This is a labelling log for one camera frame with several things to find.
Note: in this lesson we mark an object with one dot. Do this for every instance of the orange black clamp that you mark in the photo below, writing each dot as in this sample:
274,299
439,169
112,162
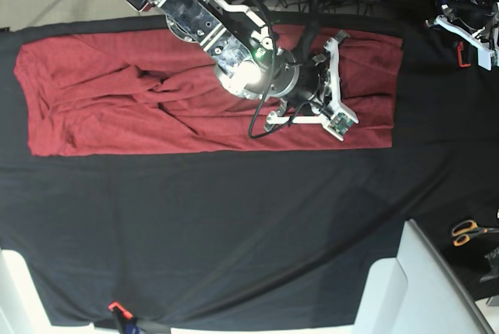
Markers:
464,54

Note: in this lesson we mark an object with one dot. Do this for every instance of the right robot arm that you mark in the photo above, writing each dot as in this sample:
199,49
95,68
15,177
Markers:
248,62

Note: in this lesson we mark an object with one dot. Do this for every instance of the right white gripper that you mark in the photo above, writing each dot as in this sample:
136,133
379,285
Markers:
309,91

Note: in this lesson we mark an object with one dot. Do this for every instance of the blue orange clamp bottom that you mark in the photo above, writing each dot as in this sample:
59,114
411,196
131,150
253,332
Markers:
125,321

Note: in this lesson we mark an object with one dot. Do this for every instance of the yellow-handled scissors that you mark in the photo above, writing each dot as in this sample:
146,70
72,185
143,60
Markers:
468,230

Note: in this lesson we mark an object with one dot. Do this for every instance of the red long-sleeve T-shirt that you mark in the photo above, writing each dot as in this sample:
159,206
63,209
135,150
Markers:
146,92

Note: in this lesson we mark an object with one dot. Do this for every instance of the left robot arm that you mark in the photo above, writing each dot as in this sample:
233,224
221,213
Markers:
475,26

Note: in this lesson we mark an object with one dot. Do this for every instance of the black table cloth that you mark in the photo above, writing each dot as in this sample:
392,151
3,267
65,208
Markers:
253,240

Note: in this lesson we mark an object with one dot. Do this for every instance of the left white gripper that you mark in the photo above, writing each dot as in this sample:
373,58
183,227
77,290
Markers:
483,38

